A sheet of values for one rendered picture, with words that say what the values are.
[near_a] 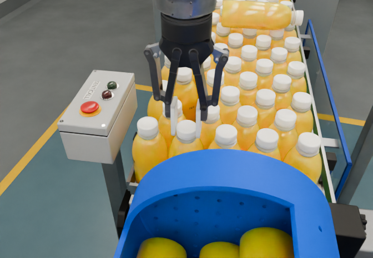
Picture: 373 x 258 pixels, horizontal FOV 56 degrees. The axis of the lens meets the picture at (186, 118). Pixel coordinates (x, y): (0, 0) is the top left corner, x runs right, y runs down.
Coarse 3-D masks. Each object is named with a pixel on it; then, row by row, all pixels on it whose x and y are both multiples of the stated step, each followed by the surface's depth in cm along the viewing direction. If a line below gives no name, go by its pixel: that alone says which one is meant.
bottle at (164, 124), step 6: (162, 114) 72; (180, 114) 70; (162, 120) 71; (168, 120) 71; (180, 120) 71; (162, 126) 71; (168, 126) 70; (162, 132) 71; (168, 132) 71; (168, 138) 71; (168, 144) 72; (168, 150) 73
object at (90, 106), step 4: (84, 104) 70; (88, 104) 70; (92, 104) 70; (96, 104) 70; (80, 108) 69; (84, 108) 69; (88, 108) 69; (92, 108) 69; (96, 108) 69; (84, 112) 68; (88, 112) 68; (92, 112) 70
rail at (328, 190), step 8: (296, 32) 126; (304, 56) 111; (304, 72) 105; (312, 96) 94; (312, 104) 91; (312, 112) 90; (312, 128) 88; (320, 136) 82; (320, 152) 79; (328, 168) 74; (328, 176) 72; (328, 184) 71; (328, 192) 70; (328, 200) 70
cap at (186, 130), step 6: (186, 120) 66; (180, 126) 65; (186, 126) 65; (192, 126) 65; (180, 132) 63; (186, 132) 63; (192, 132) 63; (180, 138) 64; (186, 138) 64; (192, 138) 64
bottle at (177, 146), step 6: (174, 138) 67; (174, 144) 66; (180, 144) 65; (186, 144) 65; (192, 144) 65; (198, 144) 66; (174, 150) 66; (180, 150) 65; (186, 150) 65; (192, 150) 65; (168, 156) 69
